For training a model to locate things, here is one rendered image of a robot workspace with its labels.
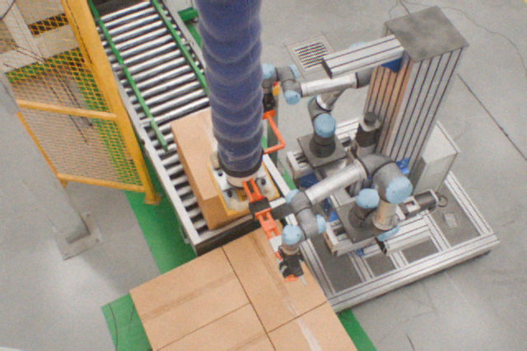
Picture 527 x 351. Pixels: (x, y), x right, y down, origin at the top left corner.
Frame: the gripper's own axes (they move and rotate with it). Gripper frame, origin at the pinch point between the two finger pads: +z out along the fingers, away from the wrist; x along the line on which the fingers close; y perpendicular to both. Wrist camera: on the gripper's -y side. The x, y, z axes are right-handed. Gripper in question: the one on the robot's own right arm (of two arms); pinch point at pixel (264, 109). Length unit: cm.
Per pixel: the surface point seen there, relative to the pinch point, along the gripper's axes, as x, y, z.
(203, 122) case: -29, -29, 31
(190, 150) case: -43, -12, 31
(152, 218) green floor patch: -78, -31, 126
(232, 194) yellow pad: -34, 37, 10
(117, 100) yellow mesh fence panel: -73, -44, 6
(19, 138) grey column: -128, -35, 2
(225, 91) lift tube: -33, 39, -72
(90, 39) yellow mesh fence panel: -75, -45, -41
